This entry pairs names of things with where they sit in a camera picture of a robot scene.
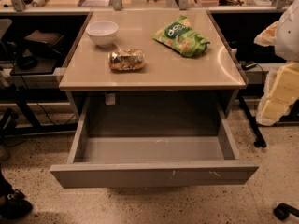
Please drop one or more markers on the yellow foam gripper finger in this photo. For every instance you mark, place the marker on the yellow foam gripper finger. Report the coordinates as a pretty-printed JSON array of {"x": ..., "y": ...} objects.
[
  {"x": 268, "y": 36},
  {"x": 280, "y": 92}
]

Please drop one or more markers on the grey top drawer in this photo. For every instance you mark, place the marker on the grey top drawer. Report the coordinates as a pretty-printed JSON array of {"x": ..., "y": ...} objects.
[{"x": 173, "y": 142}]

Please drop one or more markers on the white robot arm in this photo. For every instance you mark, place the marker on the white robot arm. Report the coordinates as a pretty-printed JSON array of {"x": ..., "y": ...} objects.
[{"x": 287, "y": 34}]

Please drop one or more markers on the grey cabinet with beige top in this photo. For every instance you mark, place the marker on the grey cabinet with beige top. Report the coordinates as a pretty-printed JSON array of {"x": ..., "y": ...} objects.
[{"x": 164, "y": 69}]

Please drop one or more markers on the black power adapter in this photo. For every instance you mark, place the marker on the black power adapter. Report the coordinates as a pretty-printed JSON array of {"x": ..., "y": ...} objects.
[{"x": 248, "y": 65}]

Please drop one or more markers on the green chip bag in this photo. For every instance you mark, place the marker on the green chip bag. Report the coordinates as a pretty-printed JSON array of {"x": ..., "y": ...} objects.
[{"x": 180, "y": 36}]

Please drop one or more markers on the black chair caster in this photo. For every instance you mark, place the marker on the black chair caster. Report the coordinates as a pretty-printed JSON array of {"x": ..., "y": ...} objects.
[{"x": 283, "y": 210}]

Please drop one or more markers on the shiny foil snack pack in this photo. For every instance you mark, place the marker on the shiny foil snack pack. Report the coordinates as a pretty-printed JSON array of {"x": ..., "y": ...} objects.
[{"x": 126, "y": 59}]

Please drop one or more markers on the white bowl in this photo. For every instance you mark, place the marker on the white bowl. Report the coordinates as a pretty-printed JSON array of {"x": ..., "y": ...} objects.
[{"x": 102, "y": 33}]

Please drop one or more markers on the black headphones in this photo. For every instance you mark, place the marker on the black headphones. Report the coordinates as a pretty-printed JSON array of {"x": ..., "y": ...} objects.
[{"x": 26, "y": 60}]

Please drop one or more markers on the black shoe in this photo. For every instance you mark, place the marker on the black shoe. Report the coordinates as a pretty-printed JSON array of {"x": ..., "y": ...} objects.
[{"x": 14, "y": 205}]

